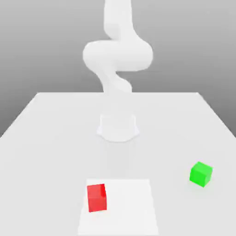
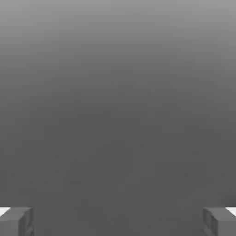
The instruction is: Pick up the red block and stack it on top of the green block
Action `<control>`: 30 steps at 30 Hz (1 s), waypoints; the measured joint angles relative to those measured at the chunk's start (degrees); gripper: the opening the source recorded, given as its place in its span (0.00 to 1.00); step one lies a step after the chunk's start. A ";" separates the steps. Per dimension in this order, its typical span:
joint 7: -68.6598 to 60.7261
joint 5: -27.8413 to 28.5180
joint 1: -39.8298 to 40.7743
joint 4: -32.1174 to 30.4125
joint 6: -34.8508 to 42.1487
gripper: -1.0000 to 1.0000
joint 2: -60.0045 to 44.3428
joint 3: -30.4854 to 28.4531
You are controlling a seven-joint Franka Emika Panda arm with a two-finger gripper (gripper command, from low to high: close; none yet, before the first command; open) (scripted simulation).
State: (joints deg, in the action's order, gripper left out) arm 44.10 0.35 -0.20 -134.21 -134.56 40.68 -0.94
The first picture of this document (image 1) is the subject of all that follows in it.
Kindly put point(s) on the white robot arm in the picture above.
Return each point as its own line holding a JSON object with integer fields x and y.
{"x": 118, "y": 55}

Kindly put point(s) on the small red cube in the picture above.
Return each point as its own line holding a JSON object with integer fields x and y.
{"x": 97, "y": 200}

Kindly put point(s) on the small green cube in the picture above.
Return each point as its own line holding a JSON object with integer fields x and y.
{"x": 200, "y": 175}

